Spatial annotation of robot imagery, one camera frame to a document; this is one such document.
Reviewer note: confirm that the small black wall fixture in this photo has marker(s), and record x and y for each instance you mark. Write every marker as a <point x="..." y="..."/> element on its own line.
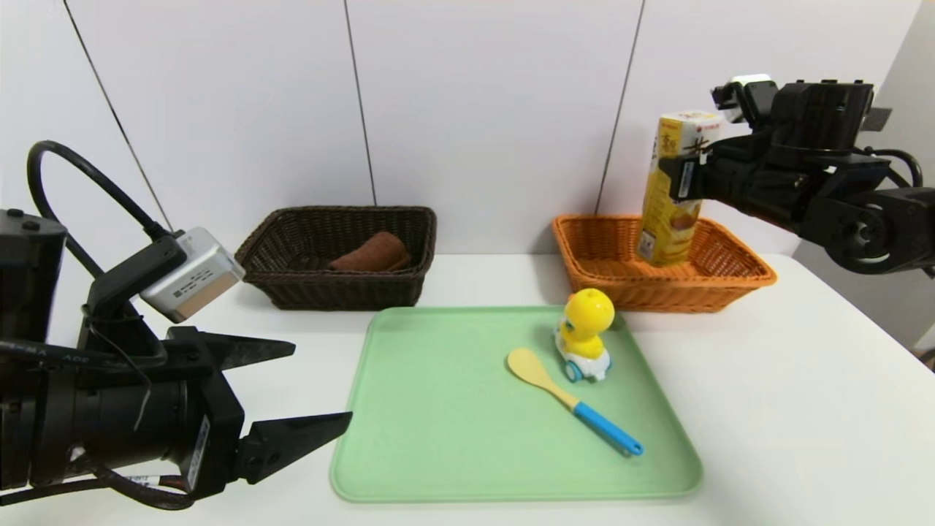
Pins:
<point x="882" y="117"/>

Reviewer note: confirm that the yellow duck toy car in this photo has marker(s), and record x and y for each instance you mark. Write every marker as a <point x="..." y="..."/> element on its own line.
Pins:
<point x="586" y="314"/>

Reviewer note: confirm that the light green plastic tray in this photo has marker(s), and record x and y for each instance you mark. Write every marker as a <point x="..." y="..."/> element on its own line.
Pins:
<point x="453" y="438"/>

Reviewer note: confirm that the dark brown wicker basket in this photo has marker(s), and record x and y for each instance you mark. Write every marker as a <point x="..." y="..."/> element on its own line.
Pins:
<point x="343" y="292"/>

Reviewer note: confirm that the brown towel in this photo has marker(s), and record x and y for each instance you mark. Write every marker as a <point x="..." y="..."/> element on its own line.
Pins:
<point x="372" y="252"/>

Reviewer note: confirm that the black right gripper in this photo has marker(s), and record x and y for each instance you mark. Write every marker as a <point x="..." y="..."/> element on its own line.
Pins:
<point x="687" y="179"/>

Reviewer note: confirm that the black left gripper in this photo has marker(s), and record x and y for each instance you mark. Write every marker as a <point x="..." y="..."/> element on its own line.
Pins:
<point x="208" y="427"/>

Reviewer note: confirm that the yellow potato chips box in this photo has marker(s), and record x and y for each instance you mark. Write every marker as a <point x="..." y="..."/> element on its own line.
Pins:
<point x="668" y="226"/>

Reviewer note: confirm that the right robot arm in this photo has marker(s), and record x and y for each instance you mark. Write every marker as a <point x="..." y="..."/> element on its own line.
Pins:
<point x="862" y="219"/>

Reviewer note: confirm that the orange wicker basket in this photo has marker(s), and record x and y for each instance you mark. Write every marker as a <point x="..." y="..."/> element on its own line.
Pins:
<point x="657" y="296"/>

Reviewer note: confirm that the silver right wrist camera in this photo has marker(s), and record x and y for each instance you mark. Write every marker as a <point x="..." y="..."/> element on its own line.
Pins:
<point x="752" y="91"/>

